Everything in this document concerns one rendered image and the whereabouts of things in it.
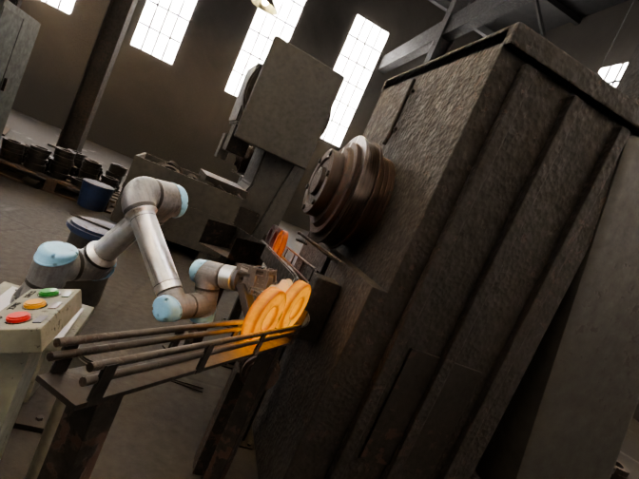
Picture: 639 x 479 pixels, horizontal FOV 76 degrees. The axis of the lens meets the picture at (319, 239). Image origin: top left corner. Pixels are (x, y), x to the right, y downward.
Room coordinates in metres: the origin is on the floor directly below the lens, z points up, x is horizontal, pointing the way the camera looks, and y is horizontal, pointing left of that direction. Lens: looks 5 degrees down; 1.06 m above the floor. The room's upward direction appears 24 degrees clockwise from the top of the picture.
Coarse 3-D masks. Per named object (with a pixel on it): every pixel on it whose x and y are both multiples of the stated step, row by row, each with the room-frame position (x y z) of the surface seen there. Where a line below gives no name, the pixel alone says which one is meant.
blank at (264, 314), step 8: (272, 288) 1.02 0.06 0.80; (264, 296) 0.98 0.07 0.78; (272, 296) 0.99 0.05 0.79; (280, 296) 1.02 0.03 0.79; (256, 304) 0.96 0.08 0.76; (264, 304) 0.96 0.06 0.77; (272, 304) 1.00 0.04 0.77; (280, 304) 1.05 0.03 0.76; (248, 312) 0.96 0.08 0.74; (256, 312) 0.95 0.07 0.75; (264, 312) 0.97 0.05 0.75; (272, 312) 1.05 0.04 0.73; (280, 312) 1.07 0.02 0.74; (248, 320) 0.95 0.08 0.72; (256, 320) 0.95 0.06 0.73; (264, 320) 1.05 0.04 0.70; (272, 320) 1.05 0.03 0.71; (248, 328) 0.95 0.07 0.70; (256, 328) 0.96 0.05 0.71; (264, 328) 1.03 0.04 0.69; (272, 328) 1.07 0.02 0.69; (256, 344) 1.01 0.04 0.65
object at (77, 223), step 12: (72, 228) 2.03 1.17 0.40; (84, 228) 2.03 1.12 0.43; (96, 228) 2.11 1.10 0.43; (72, 240) 2.06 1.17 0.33; (84, 240) 2.05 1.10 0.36; (72, 288) 2.06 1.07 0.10; (84, 288) 2.08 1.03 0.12; (96, 288) 2.13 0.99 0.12; (84, 300) 2.10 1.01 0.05; (96, 300) 2.17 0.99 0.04
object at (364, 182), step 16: (368, 144) 1.60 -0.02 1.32; (368, 160) 1.53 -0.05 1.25; (368, 176) 1.50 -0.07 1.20; (352, 192) 1.48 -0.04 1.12; (368, 192) 1.49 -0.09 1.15; (352, 208) 1.49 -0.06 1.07; (336, 224) 1.50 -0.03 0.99; (352, 224) 1.51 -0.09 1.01; (320, 240) 1.59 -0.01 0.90; (336, 240) 1.58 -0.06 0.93
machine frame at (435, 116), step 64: (448, 64) 1.57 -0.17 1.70; (512, 64) 1.29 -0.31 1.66; (576, 64) 1.32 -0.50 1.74; (384, 128) 1.92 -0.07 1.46; (448, 128) 1.36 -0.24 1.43; (512, 128) 1.32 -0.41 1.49; (576, 128) 1.38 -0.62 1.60; (448, 192) 1.29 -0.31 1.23; (512, 192) 1.35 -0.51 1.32; (576, 192) 1.42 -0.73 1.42; (320, 256) 1.83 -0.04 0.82; (384, 256) 1.39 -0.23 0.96; (448, 256) 1.29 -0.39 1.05; (512, 256) 1.38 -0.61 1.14; (576, 256) 1.45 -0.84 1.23; (384, 320) 1.28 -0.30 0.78; (448, 320) 1.35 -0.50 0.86; (512, 320) 1.42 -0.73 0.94; (320, 384) 1.30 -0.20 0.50; (384, 384) 1.28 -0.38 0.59; (448, 384) 1.37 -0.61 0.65; (512, 384) 1.45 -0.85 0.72; (256, 448) 1.58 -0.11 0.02; (320, 448) 1.28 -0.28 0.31; (384, 448) 1.33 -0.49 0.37; (448, 448) 1.42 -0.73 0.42
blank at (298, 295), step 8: (288, 288) 1.12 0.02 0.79; (296, 288) 1.13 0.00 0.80; (304, 288) 1.15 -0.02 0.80; (288, 296) 1.11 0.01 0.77; (296, 296) 1.11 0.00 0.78; (304, 296) 1.18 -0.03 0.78; (288, 304) 1.10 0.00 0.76; (296, 304) 1.20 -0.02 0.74; (304, 304) 1.22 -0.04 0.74; (288, 312) 1.11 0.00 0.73; (296, 312) 1.19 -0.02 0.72; (280, 320) 1.10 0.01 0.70; (288, 320) 1.15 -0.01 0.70; (296, 320) 1.21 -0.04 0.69
